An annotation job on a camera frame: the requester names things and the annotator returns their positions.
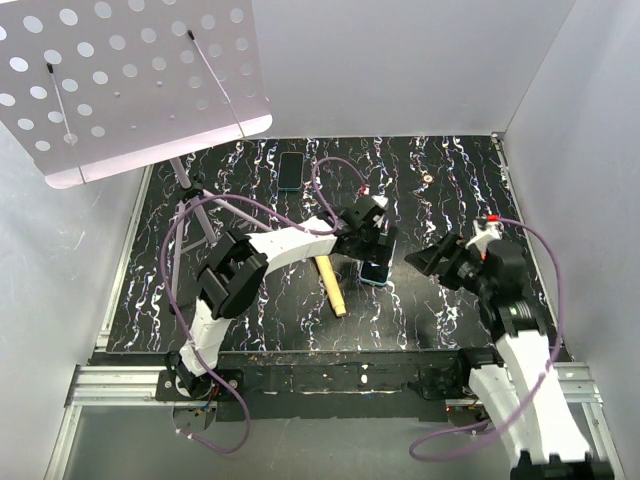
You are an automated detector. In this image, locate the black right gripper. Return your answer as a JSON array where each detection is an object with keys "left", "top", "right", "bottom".
[{"left": 405, "top": 230, "right": 493, "bottom": 297}]

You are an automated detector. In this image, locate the light blue phone case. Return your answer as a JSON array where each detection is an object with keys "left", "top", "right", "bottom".
[{"left": 359, "top": 235, "right": 396, "bottom": 287}]

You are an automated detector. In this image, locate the black smartphone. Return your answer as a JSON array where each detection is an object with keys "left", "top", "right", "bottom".
[{"left": 359, "top": 262, "right": 390, "bottom": 286}]

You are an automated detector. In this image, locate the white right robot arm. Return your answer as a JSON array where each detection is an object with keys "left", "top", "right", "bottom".
[{"left": 405, "top": 233, "right": 615, "bottom": 479}]

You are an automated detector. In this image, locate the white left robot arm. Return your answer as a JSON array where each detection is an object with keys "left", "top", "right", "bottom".
[{"left": 167, "top": 195, "right": 397, "bottom": 400}]

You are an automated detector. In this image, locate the spare phone in blue case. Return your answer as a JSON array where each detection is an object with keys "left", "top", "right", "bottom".
[{"left": 277, "top": 152, "right": 304, "bottom": 192}]

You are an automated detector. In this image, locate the white music stand tripod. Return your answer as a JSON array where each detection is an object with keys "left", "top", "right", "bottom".
[{"left": 168, "top": 157, "right": 272, "bottom": 299}]

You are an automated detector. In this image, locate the white perforated music stand desk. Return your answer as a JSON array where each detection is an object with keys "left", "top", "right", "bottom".
[{"left": 1, "top": 1, "right": 273, "bottom": 189}]

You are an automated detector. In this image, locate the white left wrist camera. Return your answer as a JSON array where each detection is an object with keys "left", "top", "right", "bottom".
[{"left": 355, "top": 185, "right": 389, "bottom": 228}]

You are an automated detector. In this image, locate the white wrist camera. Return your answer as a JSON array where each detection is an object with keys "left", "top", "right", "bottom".
[
  {"left": 355, "top": 185, "right": 389, "bottom": 228},
  {"left": 466, "top": 215, "right": 502, "bottom": 259}
]

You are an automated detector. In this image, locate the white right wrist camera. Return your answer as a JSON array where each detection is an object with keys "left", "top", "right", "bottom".
[{"left": 466, "top": 215, "right": 502, "bottom": 259}]

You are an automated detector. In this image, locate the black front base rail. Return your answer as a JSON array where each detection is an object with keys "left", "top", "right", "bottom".
[{"left": 87, "top": 349, "right": 571, "bottom": 424}]

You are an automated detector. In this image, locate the aluminium frame rail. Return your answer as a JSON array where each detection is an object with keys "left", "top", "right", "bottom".
[{"left": 42, "top": 362, "right": 174, "bottom": 480}]

